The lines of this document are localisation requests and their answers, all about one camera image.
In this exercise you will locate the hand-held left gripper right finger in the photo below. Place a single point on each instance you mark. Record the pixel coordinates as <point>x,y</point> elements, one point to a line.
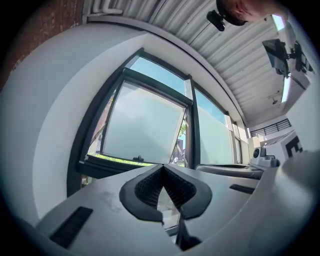
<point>220,192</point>

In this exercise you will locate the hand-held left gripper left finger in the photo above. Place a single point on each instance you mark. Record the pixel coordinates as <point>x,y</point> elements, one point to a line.
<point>100,200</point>

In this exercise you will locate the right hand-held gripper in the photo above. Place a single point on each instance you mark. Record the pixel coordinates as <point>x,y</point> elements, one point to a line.
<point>271,156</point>

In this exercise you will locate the dark framed window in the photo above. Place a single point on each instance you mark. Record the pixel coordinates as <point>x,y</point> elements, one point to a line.
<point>142,125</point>

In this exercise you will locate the frosted fixed window pane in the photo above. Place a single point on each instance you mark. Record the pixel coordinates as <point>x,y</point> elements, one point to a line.
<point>212,135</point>

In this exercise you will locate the black metal railing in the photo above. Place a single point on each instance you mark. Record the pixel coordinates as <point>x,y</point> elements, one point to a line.
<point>272,127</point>

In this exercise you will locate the person's head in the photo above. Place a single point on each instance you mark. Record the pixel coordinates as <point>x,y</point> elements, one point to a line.
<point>240,10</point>

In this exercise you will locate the white ceiling pipes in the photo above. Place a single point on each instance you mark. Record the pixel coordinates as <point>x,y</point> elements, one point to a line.
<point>107,7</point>

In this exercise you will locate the black head-worn camera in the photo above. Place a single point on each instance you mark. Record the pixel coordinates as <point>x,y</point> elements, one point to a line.
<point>216,19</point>

